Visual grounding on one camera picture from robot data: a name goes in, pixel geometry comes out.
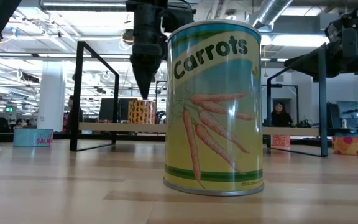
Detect teal salmon can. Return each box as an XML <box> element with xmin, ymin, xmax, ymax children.
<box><xmin>12</xmin><ymin>128</ymin><xmax>54</xmax><ymax>148</ymax></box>

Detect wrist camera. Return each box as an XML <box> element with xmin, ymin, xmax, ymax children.
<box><xmin>162</xmin><ymin>1</ymin><xmax>196</xmax><ymax>34</ymax></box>
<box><xmin>324</xmin><ymin>12</ymin><xmax>358</xmax><ymax>43</ymax></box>

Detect black monitor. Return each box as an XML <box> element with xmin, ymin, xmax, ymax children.
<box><xmin>336</xmin><ymin>100</ymin><xmax>358</xmax><ymax>129</ymax></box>
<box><xmin>98</xmin><ymin>98</ymin><xmax>130</xmax><ymax>123</ymax></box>

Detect orange can pink dots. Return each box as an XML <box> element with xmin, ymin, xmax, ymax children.
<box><xmin>331</xmin><ymin>136</ymin><xmax>358</xmax><ymax>157</ymax></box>

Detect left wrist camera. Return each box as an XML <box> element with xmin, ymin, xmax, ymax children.
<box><xmin>162</xmin><ymin>1</ymin><xmax>196</xmax><ymax>34</ymax></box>

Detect yellow orange patterned can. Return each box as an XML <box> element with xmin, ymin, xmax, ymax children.
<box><xmin>127</xmin><ymin>100</ymin><xmax>157</xmax><ymax>125</ymax></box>

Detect black background frame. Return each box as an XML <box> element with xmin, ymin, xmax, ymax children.
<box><xmin>261</xmin><ymin>83</ymin><xmax>300</xmax><ymax>128</ymax></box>

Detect carrots label tin can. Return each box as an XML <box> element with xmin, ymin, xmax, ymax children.
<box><xmin>162</xmin><ymin>19</ymin><xmax>265</xmax><ymax>197</ymax></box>

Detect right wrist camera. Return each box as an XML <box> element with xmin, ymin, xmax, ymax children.
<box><xmin>324</xmin><ymin>12</ymin><xmax>358</xmax><ymax>43</ymax></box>

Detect pink patterned can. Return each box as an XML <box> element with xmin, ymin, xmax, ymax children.
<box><xmin>271</xmin><ymin>134</ymin><xmax>291</xmax><ymax>148</ymax></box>

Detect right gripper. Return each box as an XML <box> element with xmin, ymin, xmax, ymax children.
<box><xmin>283</xmin><ymin>40</ymin><xmax>358</xmax><ymax>82</ymax></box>

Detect silver air duct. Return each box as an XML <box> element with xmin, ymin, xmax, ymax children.
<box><xmin>252</xmin><ymin>0</ymin><xmax>295</xmax><ymax>29</ymax></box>

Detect white column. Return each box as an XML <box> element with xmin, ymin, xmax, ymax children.
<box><xmin>37</xmin><ymin>60</ymin><xmax>67</xmax><ymax>132</ymax></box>

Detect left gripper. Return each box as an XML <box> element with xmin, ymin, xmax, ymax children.
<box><xmin>125</xmin><ymin>0</ymin><xmax>167</xmax><ymax>100</ymax></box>

